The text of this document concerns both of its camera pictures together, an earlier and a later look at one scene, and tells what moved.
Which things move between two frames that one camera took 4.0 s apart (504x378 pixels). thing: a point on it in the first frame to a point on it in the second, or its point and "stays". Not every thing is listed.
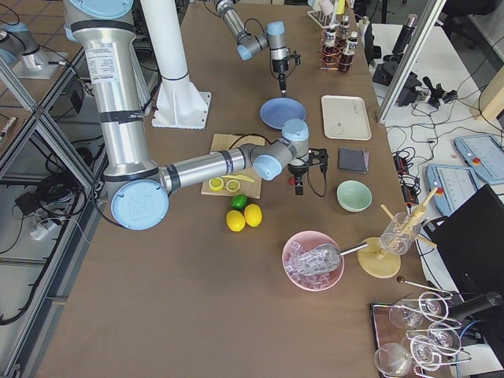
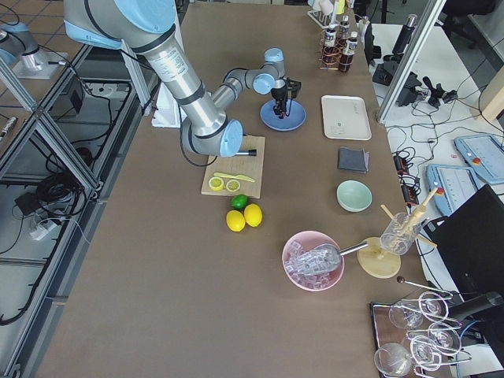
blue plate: x=274 y=113 stays
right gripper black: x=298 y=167 to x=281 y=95
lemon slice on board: x=233 y=185 stays
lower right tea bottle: x=344 y=27 stays
